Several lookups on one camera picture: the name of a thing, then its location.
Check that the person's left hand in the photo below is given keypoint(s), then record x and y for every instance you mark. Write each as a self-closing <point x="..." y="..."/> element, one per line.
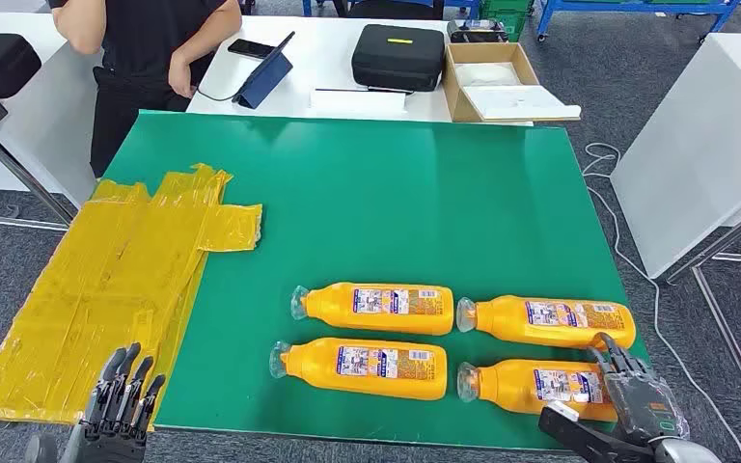
<point x="184" y="76"/>

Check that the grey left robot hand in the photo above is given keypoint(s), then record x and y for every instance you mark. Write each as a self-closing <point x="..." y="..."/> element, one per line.
<point x="115" y="422"/>

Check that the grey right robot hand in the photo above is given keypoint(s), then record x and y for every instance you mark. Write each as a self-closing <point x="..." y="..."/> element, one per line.
<point x="642" y="402"/>

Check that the orange detergent bottle clear cap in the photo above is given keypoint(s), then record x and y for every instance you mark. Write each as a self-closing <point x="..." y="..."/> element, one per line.
<point x="313" y="367"/>
<point x="505" y="321"/>
<point x="505" y="386"/>
<point x="338" y="308"/>

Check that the person's left forearm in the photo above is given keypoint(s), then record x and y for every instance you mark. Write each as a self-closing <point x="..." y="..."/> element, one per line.
<point x="214" y="35"/>

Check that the person's right forearm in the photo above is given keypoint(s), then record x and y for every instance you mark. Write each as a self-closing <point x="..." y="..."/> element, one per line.
<point x="76" y="32"/>

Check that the person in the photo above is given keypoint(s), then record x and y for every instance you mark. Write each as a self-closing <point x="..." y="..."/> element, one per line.
<point x="147" y="38"/>

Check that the black smartphone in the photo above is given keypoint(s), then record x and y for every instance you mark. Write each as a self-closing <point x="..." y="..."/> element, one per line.
<point x="252" y="48"/>

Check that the blue tablet case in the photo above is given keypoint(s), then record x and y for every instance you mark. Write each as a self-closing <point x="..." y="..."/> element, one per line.
<point x="265" y="80"/>

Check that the yellow plastic sheet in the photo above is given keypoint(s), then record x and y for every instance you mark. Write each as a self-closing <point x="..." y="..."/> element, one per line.
<point x="108" y="287"/>

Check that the white side table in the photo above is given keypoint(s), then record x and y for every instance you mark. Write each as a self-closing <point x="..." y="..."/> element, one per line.
<point x="57" y="128"/>

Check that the white desk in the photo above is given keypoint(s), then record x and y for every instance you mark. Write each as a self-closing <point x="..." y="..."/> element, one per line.
<point x="332" y="64"/>

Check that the white paper sheet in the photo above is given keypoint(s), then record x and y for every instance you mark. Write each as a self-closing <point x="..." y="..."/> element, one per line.
<point x="358" y="103"/>

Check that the thin black pen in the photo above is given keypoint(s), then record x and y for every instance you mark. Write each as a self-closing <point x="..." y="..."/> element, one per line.
<point x="364" y="91"/>

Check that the black case yellow label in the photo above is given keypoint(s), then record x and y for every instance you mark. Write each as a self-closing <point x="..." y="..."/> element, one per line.
<point x="399" y="61"/>

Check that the white table metal legs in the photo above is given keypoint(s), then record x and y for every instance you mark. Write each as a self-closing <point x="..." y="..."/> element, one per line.
<point x="696" y="147"/>

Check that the cardboard box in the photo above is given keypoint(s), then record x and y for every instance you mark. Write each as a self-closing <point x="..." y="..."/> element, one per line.
<point x="457" y="96"/>

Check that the black device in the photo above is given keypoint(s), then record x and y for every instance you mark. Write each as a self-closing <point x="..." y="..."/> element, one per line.
<point x="476" y="30"/>

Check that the white round foam insert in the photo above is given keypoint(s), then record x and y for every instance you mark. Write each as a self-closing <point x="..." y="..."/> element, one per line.
<point x="487" y="73"/>

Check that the white foam sheet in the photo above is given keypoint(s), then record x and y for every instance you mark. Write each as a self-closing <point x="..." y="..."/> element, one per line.
<point x="524" y="102"/>

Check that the green plastic crate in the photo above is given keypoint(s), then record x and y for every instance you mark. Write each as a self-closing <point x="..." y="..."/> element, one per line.
<point x="505" y="13"/>

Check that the blue metal rack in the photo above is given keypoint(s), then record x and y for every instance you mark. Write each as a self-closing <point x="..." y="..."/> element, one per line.
<point x="639" y="6"/>

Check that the black right wrist camera bracket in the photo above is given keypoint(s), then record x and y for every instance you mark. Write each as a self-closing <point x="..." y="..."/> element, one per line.
<point x="588" y="441"/>

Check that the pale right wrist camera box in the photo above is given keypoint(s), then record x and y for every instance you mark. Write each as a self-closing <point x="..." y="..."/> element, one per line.
<point x="562" y="411"/>

